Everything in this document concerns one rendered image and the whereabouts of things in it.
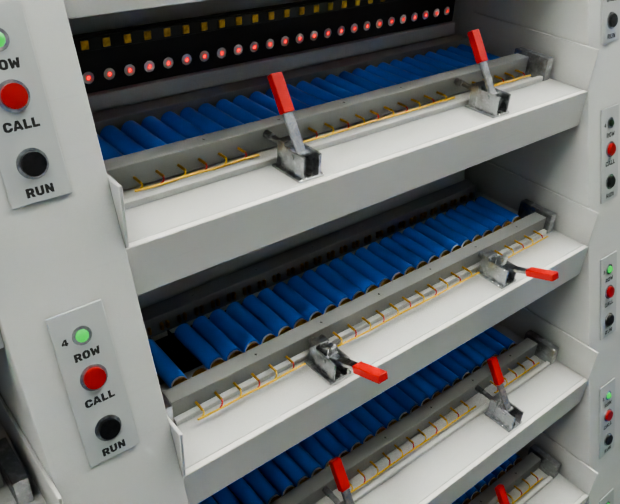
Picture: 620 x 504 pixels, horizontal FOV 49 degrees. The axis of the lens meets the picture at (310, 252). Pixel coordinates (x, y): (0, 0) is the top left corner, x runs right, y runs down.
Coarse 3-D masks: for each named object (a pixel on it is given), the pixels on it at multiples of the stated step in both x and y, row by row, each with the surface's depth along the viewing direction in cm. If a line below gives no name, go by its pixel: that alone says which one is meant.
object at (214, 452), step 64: (512, 192) 96; (256, 256) 78; (512, 256) 86; (576, 256) 88; (192, 320) 73; (448, 320) 75; (320, 384) 66; (384, 384) 71; (192, 448) 58; (256, 448) 61
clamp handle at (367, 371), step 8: (336, 360) 65; (344, 360) 65; (352, 360) 64; (352, 368) 63; (360, 368) 62; (368, 368) 62; (376, 368) 62; (368, 376) 61; (376, 376) 60; (384, 376) 61
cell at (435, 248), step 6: (408, 228) 87; (408, 234) 86; (414, 234) 86; (420, 234) 86; (414, 240) 85; (420, 240) 85; (426, 240) 85; (432, 240) 85; (426, 246) 84; (432, 246) 84; (438, 246) 83; (438, 252) 83
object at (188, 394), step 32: (512, 224) 88; (448, 256) 81; (384, 288) 75; (416, 288) 77; (448, 288) 78; (320, 320) 70; (352, 320) 72; (384, 320) 73; (256, 352) 65; (288, 352) 67; (192, 384) 61; (224, 384) 63
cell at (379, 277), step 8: (344, 256) 81; (352, 256) 81; (352, 264) 80; (360, 264) 79; (368, 264) 80; (360, 272) 79; (368, 272) 78; (376, 272) 78; (376, 280) 77; (384, 280) 78
